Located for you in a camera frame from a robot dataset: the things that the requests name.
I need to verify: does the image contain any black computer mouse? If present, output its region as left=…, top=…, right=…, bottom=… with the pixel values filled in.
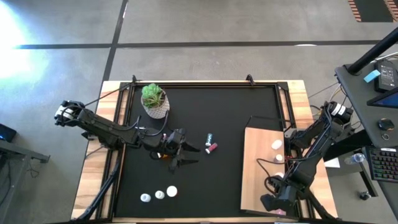
left=377, top=118, right=396, bottom=131

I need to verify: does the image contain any light blue pad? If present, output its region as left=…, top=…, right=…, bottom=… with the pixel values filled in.
left=363, top=69, right=382, bottom=84

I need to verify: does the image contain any dark grey desk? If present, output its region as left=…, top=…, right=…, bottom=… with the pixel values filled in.
left=335, top=52, right=398, bottom=224

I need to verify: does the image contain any dark screen with blue display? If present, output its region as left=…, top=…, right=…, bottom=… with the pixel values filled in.
left=366, top=88, right=398, bottom=110

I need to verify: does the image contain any backlit black keyboard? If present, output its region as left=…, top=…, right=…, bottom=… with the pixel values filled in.
left=368, top=147, right=398, bottom=184

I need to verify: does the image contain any clear water bottle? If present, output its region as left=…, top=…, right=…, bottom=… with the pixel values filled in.
left=344, top=152, right=366, bottom=166

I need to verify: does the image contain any white paper sheet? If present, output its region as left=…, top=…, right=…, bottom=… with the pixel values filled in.
left=325, top=157, right=341, bottom=169

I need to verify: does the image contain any black mat with orange stripes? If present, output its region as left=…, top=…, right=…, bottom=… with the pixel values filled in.
left=347, top=0, right=398, bottom=23

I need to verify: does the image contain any black power adapter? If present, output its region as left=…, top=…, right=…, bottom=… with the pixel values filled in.
left=374, top=60, right=398, bottom=93

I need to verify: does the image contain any black table mat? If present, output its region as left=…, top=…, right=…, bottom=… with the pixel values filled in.
left=113, top=86, right=299, bottom=218

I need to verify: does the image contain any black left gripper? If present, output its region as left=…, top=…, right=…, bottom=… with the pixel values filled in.
left=160, top=128, right=201, bottom=172

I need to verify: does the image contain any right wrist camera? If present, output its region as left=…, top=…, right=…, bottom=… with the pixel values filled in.
left=260, top=194, right=280, bottom=213

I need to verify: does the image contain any black round pole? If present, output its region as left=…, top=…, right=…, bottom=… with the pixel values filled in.
left=346, top=27, right=398, bottom=75

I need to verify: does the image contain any black aluminium rig frame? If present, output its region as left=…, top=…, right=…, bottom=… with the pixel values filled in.
left=73, top=74, right=336, bottom=224

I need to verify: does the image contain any black case with blue light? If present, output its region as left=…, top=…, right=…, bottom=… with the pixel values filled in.
left=0, top=123, right=18, bottom=143

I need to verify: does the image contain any grey side table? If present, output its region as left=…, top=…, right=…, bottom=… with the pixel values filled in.
left=0, top=139, right=51, bottom=224

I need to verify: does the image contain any succulent in patterned pot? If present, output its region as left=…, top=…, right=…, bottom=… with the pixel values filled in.
left=141, top=82, right=171, bottom=120

